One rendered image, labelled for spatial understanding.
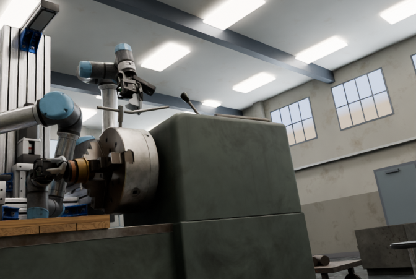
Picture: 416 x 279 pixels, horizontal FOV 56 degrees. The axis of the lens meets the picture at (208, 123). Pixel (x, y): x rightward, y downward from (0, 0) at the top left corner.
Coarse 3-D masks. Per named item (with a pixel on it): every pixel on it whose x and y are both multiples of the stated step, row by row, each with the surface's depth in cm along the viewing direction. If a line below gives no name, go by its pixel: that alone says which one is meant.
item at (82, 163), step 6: (72, 162) 131; (78, 162) 131; (84, 162) 133; (66, 168) 135; (72, 168) 129; (78, 168) 130; (84, 168) 131; (66, 174) 135; (72, 174) 129; (78, 174) 130; (84, 174) 131; (90, 174) 134; (66, 180) 131; (72, 180) 130; (78, 180) 131; (84, 180) 132
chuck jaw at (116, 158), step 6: (108, 156) 130; (114, 156) 129; (120, 156) 130; (126, 156) 130; (90, 162) 132; (96, 162) 132; (102, 162) 131; (108, 162) 130; (114, 162) 128; (120, 162) 129; (90, 168) 132; (96, 168) 132; (102, 168) 131; (108, 168) 132; (114, 168) 133
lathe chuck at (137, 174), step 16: (112, 128) 140; (128, 128) 143; (112, 144) 139; (128, 144) 132; (144, 144) 136; (144, 160) 132; (96, 176) 149; (112, 176) 136; (128, 176) 128; (144, 176) 132; (112, 192) 135; (128, 192) 129; (144, 192) 133; (112, 208) 134; (128, 208) 134
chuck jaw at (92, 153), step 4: (92, 144) 146; (96, 144) 147; (100, 144) 148; (88, 148) 147; (92, 148) 144; (96, 148) 145; (100, 148) 146; (88, 152) 141; (92, 152) 142; (96, 152) 143; (100, 152) 144; (84, 156) 139; (88, 156) 139; (92, 156) 140; (96, 156) 141; (100, 156) 142; (104, 156) 143; (88, 160) 138
